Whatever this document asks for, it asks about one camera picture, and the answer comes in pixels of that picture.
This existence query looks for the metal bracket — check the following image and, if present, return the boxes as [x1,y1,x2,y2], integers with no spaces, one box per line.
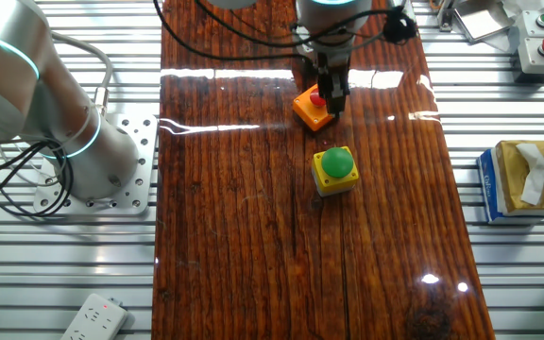
[436,0,515,43]

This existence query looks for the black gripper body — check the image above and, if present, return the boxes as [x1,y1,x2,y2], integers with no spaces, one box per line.
[316,64,351,96]

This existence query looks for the yellow box green button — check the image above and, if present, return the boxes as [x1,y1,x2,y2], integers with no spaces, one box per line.
[311,145,361,198]

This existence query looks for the white power strip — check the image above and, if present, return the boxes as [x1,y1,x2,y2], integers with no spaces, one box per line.
[59,292,130,340]

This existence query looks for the gold and blue tissue box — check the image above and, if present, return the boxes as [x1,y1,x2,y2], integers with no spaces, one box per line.
[476,139,544,226]

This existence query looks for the grey box large red button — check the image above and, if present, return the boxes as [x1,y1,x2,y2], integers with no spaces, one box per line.
[516,35,544,77]

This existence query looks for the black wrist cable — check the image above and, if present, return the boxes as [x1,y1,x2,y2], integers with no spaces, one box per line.
[152,0,396,62]

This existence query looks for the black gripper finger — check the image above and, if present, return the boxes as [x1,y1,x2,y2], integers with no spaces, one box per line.
[331,89,349,118]
[320,86,334,113]

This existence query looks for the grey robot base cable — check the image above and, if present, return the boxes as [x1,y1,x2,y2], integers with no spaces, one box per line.
[49,30,115,117]

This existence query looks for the dark wooden board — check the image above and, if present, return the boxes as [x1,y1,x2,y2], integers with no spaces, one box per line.
[151,0,496,340]

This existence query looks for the black cable bundle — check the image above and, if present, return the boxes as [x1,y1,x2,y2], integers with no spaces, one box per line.
[0,139,74,221]

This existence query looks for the orange box red button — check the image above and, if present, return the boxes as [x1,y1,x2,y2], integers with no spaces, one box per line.
[292,83,337,133]

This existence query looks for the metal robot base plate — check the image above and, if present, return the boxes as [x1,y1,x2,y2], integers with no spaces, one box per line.
[32,112,159,217]

